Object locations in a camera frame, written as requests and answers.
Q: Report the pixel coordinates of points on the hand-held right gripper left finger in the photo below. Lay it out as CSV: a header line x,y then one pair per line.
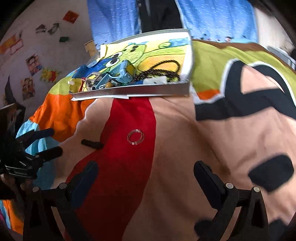
x,y
84,179

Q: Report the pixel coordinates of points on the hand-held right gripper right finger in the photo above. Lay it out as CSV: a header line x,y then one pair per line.
x,y
207,179

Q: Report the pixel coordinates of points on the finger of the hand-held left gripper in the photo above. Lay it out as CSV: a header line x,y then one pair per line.
x,y
49,154
38,135

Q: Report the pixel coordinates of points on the black bar clip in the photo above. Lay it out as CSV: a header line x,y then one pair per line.
x,y
92,144

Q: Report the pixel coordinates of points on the clear bangle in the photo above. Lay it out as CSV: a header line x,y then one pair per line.
x,y
128,137

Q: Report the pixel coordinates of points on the blue digital watch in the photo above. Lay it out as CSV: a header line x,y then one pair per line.
x,y
120,73

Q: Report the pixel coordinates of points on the shallow white box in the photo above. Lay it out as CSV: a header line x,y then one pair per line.
x,y
150,90

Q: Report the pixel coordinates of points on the colourful printed blanket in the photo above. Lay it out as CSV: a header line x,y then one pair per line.
x,y
185,139

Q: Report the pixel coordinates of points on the cartoon family poster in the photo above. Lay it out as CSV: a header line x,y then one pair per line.
x,y
28,88

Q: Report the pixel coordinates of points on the yellow bear poster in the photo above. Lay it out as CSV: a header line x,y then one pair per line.
x,y
50,75

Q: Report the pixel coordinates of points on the cartoon boy poster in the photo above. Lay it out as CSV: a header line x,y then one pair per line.
x,y
34,64

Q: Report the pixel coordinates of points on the white paper sheets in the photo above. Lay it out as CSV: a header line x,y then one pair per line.
x,y
101,97

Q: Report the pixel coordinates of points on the silver hair claw clip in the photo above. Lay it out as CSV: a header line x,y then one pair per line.
x,y
92,78

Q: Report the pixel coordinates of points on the small green pouch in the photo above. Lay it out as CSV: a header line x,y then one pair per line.
x,y
64,39

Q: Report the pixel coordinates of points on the wooden board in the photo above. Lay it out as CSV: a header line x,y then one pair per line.
x,y
90,48

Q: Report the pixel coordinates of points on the red diamond paper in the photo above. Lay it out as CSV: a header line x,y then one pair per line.
x,y
71,17

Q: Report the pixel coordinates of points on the blue dotted curtain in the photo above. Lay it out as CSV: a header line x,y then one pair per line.
x,y
113,20
217,20

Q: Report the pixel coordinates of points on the green cartoon drawing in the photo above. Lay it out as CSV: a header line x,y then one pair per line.
x,y
157,51

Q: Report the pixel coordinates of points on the black hanging clothes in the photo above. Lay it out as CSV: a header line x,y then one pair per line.
x,y
159,14

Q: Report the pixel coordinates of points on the red framed wall certificate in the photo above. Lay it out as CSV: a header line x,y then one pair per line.
x,y
16,46

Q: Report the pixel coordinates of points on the yellow wall certificate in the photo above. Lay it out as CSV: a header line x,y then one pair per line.
x,y
9,42

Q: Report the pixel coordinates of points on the small wall photo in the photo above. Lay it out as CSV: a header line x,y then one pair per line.
x,y
41,28
53,28

